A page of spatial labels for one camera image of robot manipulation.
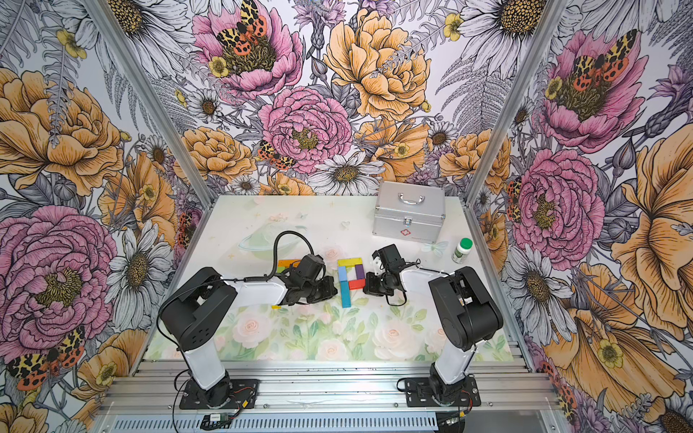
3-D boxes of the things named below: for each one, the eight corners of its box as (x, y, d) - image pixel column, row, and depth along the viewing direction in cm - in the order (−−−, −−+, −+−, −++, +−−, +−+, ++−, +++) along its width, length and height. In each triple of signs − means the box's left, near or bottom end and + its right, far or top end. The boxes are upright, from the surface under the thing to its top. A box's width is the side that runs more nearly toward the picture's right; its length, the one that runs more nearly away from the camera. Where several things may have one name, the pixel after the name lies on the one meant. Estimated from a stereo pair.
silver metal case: (372, 238, 112) (375, 209, 99) (376, 210, 122) (379, 180, 109) (435, 246, 109) (446, 217, 96) (434, 216, 120) (444, 187, 107)
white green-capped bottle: (453, 265, 104) (461, 249, 96) (450, 253, 107) (457, 237, 99) (466, 265, 104) (476, 249, 96) (463, 253, 107) (471, 237, 99)
